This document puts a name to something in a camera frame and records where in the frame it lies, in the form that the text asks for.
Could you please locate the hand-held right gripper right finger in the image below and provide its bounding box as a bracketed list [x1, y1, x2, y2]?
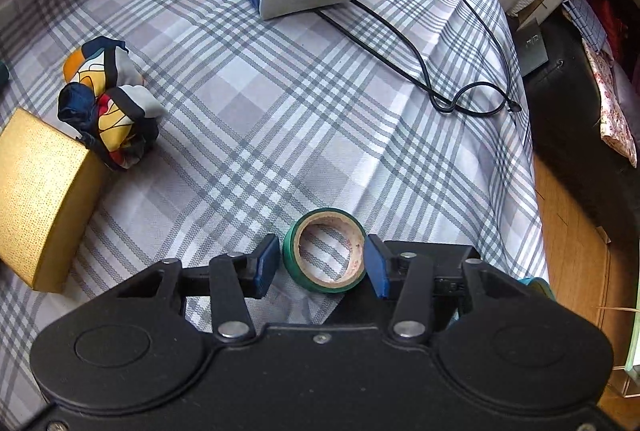
[364, 234, 547, 342]

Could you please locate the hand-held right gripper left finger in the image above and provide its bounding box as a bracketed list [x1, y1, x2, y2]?
[107, 233, 281, 342]

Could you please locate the green tape roll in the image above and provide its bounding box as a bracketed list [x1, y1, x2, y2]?
[282, 207, 368, 295]

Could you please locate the colourful patterned scarf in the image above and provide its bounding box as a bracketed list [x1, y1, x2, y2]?
[57, 36, 169, 171]

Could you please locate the grey plaid bedsheet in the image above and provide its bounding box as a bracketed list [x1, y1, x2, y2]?
[0, 0, 552, 412]

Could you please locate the blue tape roll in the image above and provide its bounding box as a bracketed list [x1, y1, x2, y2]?
[517, 277, 557, 305]

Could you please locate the gold box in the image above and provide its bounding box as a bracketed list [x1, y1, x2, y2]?
[0, 107, 109, 295]

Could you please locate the black chair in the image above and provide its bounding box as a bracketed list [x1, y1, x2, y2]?
[520, 13, 640, 232]

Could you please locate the grey metal box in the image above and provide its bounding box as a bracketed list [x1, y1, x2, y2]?
[515, 18, 549, 78]

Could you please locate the floral cloth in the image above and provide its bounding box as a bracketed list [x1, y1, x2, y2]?
[581, 38, 639, 158]

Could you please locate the grid pattern cloth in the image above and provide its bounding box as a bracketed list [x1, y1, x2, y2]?
[561, 0, 615, 58]

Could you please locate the black cable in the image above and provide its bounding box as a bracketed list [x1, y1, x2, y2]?
[312, 0, 524, 116]

